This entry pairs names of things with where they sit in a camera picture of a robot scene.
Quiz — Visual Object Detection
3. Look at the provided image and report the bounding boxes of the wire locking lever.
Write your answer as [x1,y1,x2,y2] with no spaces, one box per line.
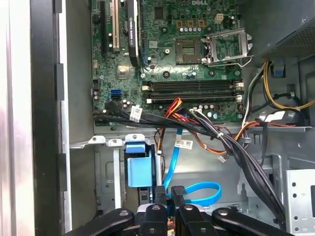
[206,55,254,68]

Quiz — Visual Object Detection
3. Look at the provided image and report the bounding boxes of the white expansion slot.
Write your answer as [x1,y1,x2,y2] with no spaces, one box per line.
[111,0,121,53]

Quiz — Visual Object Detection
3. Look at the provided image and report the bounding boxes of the white black wire bundle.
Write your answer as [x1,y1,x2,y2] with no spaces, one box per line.
[242,63,268,124]

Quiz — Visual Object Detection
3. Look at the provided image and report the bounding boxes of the grey power supply unit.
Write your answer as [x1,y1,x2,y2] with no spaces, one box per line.
[240,0,315,59]

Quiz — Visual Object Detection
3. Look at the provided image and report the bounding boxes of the yellow power wires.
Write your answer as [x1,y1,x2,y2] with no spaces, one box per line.
[262,61,315,111]

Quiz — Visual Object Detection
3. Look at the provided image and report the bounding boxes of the metal socket cover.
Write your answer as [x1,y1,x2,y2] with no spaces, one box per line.
[204,29,253,62]

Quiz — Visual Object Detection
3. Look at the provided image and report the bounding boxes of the black cable bundle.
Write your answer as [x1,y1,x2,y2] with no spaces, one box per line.
[92,101,286,230]

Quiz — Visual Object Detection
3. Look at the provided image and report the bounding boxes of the hard disk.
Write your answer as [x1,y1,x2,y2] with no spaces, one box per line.
[124,134,163,205]

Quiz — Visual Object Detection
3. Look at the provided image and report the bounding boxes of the grey metal disk bay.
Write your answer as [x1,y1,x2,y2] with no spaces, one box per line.
[69,134,164,212]

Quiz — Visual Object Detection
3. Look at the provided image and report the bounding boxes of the green Dell motherboard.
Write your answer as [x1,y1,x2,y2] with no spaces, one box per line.
[91,0,244,127]

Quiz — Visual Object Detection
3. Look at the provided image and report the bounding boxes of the black PC case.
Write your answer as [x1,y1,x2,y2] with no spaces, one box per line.
[29,0,315,236]

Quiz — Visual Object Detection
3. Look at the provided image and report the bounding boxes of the black RAM slot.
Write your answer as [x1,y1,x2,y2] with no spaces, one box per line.
[142,86,244,92]
[142,80,244,86]
[146,92,244,98]
[146,97,244,104]

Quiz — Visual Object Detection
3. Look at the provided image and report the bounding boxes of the red orange yellow wires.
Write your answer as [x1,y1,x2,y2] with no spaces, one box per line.
[164,97,195,124]

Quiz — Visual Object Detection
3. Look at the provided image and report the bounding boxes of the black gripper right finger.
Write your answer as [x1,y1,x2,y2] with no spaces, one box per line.
[170,186,296,236]

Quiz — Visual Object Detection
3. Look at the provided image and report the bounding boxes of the CPU socket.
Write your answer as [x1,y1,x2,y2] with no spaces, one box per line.
[175,37,203,66]

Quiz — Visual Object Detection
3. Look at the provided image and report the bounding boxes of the blue SATA disk wire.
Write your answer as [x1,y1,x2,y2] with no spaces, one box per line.
[162,127,222,214]

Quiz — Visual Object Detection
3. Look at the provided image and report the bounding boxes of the grey metal drive cage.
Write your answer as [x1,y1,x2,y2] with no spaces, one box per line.
[285,169,315,233]

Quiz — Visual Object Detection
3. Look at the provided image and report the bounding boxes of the black expansion slot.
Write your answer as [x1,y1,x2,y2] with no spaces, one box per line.
[99,0,109,57]

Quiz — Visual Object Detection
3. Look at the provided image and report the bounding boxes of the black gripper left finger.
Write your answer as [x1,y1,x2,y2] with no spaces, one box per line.
[64,185,170,236]

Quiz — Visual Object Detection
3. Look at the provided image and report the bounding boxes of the thin orange brown wires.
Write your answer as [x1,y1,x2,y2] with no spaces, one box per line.
[154,127,227,163]

